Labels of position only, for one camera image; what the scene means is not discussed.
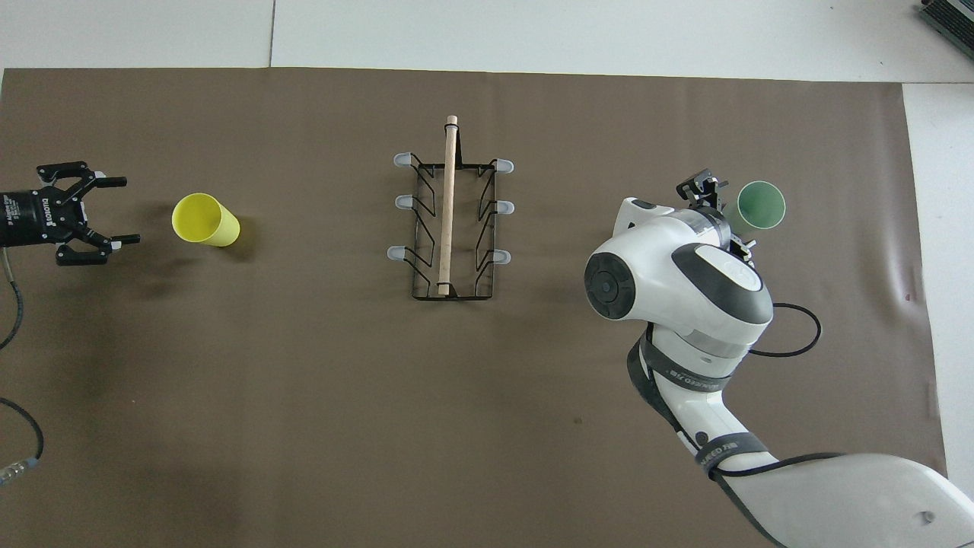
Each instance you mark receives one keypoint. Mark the grey ribbed device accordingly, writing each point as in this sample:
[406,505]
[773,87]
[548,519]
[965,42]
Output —
[951,17]

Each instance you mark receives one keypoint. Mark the green plastic cup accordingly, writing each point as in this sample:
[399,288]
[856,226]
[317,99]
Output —
[762,205]

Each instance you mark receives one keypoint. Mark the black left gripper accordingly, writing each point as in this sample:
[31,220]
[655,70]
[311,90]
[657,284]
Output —
[38,217]

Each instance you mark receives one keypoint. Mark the brown table mat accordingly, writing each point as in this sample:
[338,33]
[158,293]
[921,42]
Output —
[304,418]

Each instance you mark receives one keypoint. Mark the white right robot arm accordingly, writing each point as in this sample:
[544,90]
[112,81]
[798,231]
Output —
[685,281]

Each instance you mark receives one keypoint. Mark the yellow plastic cup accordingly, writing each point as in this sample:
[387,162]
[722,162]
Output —
[202,221]

